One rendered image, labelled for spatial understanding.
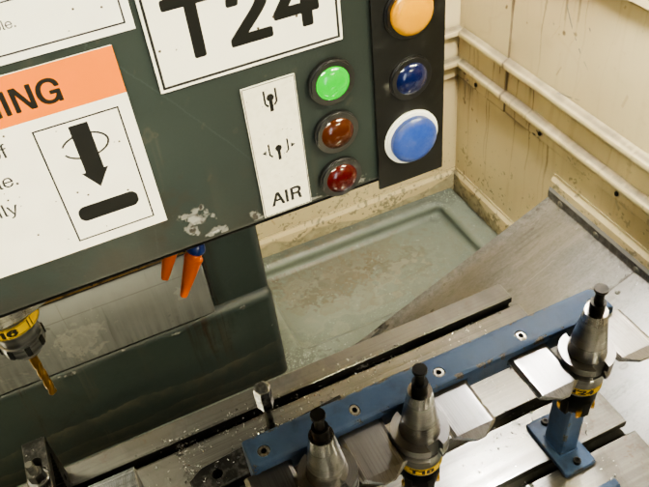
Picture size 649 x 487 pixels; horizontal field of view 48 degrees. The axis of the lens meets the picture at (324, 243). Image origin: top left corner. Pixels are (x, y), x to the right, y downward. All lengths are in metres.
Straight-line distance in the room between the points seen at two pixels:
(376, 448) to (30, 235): 0.51
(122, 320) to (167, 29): 1.03
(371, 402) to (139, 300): 0.61
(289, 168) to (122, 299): 0.92
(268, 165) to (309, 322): 1.37
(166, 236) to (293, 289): 1.44
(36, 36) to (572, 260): 1.34
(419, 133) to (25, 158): 0.22
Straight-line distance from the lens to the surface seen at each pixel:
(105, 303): 1.31
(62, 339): 1.35
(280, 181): 0.42
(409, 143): 0.43
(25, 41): 0.35
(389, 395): 0.83
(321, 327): 1.75
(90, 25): 0.35
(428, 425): 0.77
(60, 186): 0.38
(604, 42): 1.42
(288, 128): 0.40
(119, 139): 0.37
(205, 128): 0.38
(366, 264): 1.88
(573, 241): 1.60
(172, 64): 0.36
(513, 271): 1.59
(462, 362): 0.86
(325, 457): 0.73
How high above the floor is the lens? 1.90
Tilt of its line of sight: 43 degrees down
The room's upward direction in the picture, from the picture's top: 7 degrees counter-clockwise
